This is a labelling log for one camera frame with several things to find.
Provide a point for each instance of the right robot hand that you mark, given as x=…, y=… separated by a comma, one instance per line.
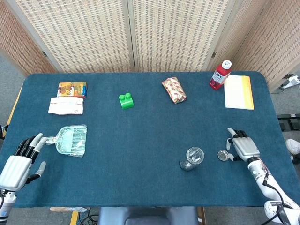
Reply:
x=247, y=147

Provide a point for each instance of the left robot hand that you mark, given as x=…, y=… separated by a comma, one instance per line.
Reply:
x=14, y=170

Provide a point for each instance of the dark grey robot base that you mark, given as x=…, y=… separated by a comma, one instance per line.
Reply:
x=147, y=215

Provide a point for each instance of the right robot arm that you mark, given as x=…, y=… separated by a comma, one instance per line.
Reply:
x=273, y=191

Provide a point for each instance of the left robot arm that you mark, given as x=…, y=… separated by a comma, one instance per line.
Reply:
x=5, y=204

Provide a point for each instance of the white shoe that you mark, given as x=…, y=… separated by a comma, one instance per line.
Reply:
x=293, y=145

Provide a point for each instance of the black foot pedal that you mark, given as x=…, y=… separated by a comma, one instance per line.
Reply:
x=289, y=122

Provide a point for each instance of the white and yellow notebook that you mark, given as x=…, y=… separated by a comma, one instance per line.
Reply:
x=236, y=93

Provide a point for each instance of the clear glass jar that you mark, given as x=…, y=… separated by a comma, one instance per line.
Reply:
x=192, y=158

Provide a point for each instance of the clear green plastic pouch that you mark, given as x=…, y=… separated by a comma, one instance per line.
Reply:
x=71, y=140

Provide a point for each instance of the red NFC juice bottle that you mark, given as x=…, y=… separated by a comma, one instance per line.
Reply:
x=219, y=76

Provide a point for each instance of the white device on floor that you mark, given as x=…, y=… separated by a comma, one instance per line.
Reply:
x=291, y=82

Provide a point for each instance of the white tissue packet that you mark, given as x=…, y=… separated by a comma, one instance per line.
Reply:
x=65, y=106

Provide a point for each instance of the gold red snack packet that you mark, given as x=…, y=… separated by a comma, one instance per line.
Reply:
x=174, y=90

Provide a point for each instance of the colourful orange cardboard box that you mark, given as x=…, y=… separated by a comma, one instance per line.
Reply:
x=71, y=89

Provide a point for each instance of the blue table cloth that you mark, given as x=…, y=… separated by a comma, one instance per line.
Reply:
x=140, y=145

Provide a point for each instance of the green toy brick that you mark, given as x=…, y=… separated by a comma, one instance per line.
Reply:
x=126, y=102

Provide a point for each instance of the woven bamboo folding screen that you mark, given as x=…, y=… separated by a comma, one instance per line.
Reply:
x=93, y=35

